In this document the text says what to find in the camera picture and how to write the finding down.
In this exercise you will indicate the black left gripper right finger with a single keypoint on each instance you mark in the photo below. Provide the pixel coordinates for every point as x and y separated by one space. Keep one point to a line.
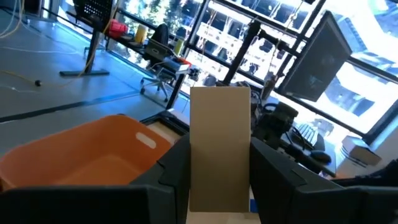
295 202

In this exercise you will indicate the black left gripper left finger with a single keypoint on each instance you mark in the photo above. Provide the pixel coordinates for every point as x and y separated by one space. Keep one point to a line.
93 205

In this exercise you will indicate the brown cardboard box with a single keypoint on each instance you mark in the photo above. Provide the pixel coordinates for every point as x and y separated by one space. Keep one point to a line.
220 149

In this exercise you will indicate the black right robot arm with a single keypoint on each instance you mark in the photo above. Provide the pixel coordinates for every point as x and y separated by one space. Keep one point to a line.
276 121

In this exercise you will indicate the dark computer mouse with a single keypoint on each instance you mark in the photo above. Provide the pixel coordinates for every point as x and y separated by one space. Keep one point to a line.
321 156

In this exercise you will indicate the orange plastic bin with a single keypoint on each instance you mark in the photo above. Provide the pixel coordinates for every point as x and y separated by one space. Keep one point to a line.
93 149

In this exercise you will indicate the computer keyboard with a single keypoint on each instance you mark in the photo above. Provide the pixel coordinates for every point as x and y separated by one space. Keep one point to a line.
308 133

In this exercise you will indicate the white box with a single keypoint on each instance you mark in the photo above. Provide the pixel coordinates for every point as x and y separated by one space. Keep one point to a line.
360 151

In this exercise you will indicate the small black ball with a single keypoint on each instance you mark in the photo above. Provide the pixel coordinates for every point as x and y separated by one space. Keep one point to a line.
38 83

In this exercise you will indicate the black computer monitor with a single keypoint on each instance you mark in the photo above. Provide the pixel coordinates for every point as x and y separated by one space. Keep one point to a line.
317 59

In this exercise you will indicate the black desk stand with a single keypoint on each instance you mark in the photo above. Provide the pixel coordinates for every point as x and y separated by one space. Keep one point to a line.
93 46

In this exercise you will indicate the stack of books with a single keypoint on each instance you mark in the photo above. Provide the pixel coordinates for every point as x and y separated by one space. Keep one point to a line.
177 65

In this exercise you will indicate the black office chair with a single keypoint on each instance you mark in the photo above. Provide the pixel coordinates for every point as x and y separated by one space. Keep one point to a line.
158 46

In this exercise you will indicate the yellow cylinder container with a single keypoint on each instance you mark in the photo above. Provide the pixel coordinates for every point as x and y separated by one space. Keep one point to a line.
140 34

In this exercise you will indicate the red container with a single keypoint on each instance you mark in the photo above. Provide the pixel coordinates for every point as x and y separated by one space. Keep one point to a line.
117 28

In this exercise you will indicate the black aluminium table frame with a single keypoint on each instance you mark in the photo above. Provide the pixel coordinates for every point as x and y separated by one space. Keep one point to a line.
169 119

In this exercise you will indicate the black upright post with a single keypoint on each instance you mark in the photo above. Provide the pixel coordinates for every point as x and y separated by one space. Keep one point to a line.
242 49

